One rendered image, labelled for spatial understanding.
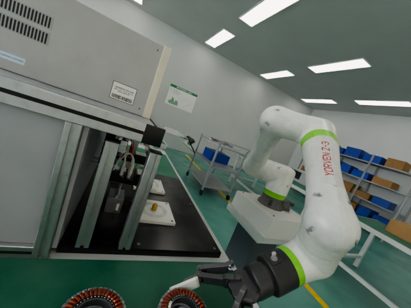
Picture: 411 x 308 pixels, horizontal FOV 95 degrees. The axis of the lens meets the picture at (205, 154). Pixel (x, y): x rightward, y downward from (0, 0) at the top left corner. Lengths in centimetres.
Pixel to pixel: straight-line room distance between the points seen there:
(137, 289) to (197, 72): 608
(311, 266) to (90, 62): 72
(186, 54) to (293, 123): 568
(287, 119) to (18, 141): 76
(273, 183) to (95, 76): 94
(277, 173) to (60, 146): 96
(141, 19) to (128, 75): 572
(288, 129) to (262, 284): 52
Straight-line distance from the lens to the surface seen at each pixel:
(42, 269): 59
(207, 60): 650
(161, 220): 74
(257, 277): 51
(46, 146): 50
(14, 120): 50
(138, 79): 58
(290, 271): 54
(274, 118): 77
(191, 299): 54
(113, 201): 72
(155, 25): 629
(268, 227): 102
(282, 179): 112
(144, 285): 57
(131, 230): 58
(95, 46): 60
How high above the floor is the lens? 116
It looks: 9 degrees down
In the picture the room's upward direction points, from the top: 21 degrees clockwise
